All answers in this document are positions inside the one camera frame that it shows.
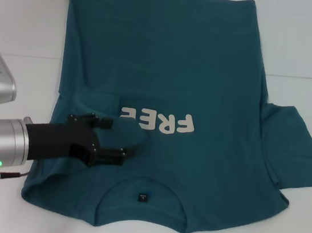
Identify teal t-shirt with FREE print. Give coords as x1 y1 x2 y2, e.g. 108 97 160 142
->
17 0 312 233

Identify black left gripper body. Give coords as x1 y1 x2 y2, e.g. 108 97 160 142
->
20 113 103 171

